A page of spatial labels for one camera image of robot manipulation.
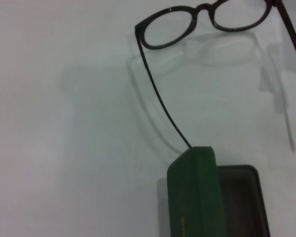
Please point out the green glasses case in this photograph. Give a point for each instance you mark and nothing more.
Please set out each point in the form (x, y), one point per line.
(195, 185)

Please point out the black glasses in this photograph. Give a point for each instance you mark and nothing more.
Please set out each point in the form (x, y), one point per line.
(170, 11)

